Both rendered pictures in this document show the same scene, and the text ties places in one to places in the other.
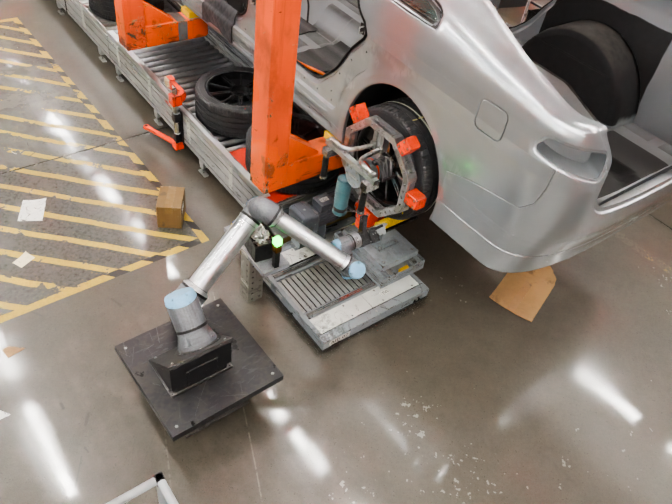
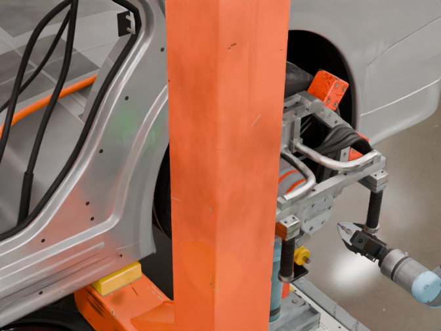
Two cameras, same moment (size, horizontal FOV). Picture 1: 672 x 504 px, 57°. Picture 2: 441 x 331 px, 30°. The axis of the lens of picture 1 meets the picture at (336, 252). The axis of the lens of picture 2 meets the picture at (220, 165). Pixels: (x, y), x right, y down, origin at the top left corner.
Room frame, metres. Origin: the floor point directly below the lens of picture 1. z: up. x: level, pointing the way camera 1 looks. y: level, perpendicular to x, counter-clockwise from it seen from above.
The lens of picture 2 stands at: (2.87, 1.82, 2.31)
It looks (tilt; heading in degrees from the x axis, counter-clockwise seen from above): 35 degrees down; 275
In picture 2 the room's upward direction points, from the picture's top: 1 degrees clockwise
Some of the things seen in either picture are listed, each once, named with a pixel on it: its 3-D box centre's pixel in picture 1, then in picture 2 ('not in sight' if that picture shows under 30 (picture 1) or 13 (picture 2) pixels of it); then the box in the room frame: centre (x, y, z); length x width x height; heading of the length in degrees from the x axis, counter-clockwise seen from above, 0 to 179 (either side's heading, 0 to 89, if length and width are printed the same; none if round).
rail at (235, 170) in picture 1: (179, 114); not in sight; (3.91, 1.31, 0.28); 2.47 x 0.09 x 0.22; 43
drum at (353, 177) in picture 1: (367, 171); (293, 196); (2.81, -0.09, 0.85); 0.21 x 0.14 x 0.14; 133
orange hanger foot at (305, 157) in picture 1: (316, 145); (143, 305); (3.20, 0.23, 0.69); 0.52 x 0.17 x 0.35; 133
